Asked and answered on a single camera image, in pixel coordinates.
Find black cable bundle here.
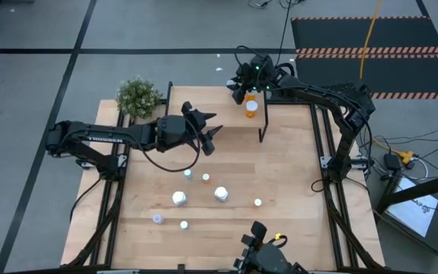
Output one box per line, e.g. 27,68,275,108
247,0,306,10

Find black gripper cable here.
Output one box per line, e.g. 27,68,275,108
129,113,202,174
235,45,297,91

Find wooden shelf black frame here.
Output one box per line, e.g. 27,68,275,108
163,81,269,144

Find black hazard-striped floor mat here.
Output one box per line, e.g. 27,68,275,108
290,15,438,100

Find white paper sheet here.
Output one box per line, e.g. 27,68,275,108
386,177,438,237

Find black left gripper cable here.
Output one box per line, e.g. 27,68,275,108
129,113,202,174

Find white Melatonin supplement bottle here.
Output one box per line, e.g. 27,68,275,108
213,186,230,203
171,190,189,208

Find green artificial plant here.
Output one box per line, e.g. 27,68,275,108
115,75,163,121

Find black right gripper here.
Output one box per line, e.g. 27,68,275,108
226,56,281,106

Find black aluminium table frame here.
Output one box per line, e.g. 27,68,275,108
66,99,386,274

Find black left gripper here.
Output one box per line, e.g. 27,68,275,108
156,100,224,157

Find black power adapter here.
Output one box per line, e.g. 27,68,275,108
384,153,402,172

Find black coiled hanging cable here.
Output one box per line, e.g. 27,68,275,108
278,0,293,64

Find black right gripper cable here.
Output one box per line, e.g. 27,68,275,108
235,45,297,91

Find yellow hanging cable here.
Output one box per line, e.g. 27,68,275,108
358,0,383,80

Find black stand legs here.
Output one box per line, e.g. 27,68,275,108
374,170,438,216

